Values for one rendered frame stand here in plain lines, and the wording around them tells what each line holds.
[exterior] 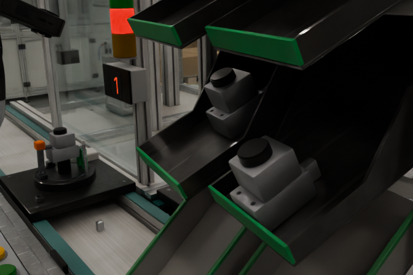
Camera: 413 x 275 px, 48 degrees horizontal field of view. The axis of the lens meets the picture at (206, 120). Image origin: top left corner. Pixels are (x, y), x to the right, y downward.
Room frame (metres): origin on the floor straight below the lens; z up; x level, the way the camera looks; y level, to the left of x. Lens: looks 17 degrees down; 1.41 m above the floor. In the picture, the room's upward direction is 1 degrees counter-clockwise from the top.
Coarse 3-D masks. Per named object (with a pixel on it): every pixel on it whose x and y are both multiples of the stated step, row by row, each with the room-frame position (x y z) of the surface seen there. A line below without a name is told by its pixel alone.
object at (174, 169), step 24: (264, 72) 0.63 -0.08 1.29; (288, 72) 0.50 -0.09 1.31; (264, 96) 0.48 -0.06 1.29; (288, 96) 0.50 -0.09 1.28; (192, 120) 0.58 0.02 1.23; (264, 120) 0.48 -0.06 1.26; (144, 144) 0.55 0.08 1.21; (168, 144) 0.57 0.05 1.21; (192, 144) 0.54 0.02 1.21; (216, 144) 0.52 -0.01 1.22; (240, 144) 0.47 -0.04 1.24; (168, 168) 0.51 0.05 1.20; (192, 168) 0.49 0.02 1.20; (216, 168) 0.45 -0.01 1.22; (192, 192) 0.44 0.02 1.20
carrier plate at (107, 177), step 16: (96, 160) 1.12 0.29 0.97; (16, 176) 1.02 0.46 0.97; (32, 176) 1.02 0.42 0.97; (96, 176) 1.01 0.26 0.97; (112, 176) 1.01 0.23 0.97; (16, 192) 0.93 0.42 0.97; (32, 192) 0.93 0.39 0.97; (48, 192) 0.93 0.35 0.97; (64, 192) 0.93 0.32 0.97; (80, 192) 0.93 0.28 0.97; (96, 192) 0.92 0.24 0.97; (112, 192) 0.94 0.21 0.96; (32, 208) 0.85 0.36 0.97; (48, 208) 0.85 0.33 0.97; (64, 208) 0.87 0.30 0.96
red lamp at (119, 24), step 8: (128, 8) 0.98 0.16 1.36; (112, 16) 0.96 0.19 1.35; (120, 16) 0.95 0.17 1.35; (128, 16) 0.96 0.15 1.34; (112, 24) 0.96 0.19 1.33; (120, 24) 0.95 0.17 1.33; (128, 24) 0.96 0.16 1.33; (112, 32) 0.96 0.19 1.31; (120, 32) 0.95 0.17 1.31; (128, 32) 0.96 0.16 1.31
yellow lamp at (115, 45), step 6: (114, 36) 0.96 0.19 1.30; (120, 36) 0.95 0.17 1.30; (126, 36) 0.95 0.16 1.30; (132, 36) 0.96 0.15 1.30; (114, 42) 0.96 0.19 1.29; (120, 42) 0.95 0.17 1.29; (126, 42) 0.95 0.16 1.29; (132, 42) 0.96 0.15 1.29; (114, 48) 0.96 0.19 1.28; (120, 48) 0.95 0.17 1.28; (126, 48) 0.95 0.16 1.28; (132, 48) 0.96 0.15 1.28; (114, 54) 0.96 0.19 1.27; (120, 54) 0.95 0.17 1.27; (126, 54) 0.95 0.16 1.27; (132, 54) 0.96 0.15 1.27
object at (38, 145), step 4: (36, 144) 0.95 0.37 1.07; (40, 144) 0.96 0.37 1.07; (44, 144) 0.96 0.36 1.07; (36, 148) 0.95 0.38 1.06; (40, 148) 0.96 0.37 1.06; (44, 148) 0.96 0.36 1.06; (48, 148) 0.97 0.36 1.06; (40, 152) 0.96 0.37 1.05; (40, 156) 0.96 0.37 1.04; (40, 160) 0.96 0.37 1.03; (40, 164) 0.96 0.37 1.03; (44, 164) 0.96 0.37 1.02; (40, 168) 0.96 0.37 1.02; (44, 168) 0.96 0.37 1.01; (40, 172) 0.96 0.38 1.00; (44, 172) 0.96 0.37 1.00
